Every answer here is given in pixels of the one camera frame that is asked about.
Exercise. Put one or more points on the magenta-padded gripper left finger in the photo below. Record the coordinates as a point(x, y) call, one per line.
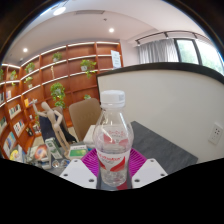
point(77, 172)

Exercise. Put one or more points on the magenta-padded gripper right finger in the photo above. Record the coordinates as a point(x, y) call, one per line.
point(149, 170)

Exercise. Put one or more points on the wooden shelf unit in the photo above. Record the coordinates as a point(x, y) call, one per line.
point(76, 70)

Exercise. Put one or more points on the tall green white carton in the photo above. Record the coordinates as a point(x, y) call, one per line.
point(52, 148)

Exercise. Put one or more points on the round ceiling lights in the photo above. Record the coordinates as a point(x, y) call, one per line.
point(59, 10)

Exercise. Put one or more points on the clear plastic water bottle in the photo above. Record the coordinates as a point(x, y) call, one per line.
point(112, 133)

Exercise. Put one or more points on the window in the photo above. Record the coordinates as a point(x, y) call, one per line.
point(200, 53)

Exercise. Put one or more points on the green white box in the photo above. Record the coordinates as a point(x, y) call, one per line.
point(77, 152)

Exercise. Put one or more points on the white wall socket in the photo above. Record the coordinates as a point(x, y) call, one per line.
point(216, 134)

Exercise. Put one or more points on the grey curtain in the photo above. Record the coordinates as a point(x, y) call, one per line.
point(158, 51)

